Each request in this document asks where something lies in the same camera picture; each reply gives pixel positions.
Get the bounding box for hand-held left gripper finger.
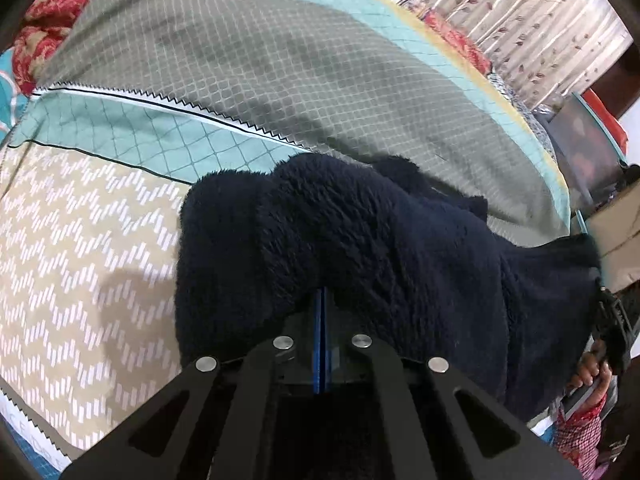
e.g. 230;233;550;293
322;289;584;480
59;289;323;480

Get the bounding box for navy fleece garment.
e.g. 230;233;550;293
175;152;603;423

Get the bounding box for person's right hand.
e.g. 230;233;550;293
575;342;613;392

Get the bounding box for cardboard box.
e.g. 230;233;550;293
585;191;640;295

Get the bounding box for person's red patterned clothing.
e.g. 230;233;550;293
552;391;610;480

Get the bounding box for red bin lid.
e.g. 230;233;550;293
582;88;630;150

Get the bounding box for patterned patchwork bedspread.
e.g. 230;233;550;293
0;0;573;473

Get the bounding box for leaf print curtain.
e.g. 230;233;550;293
360;0;636;111

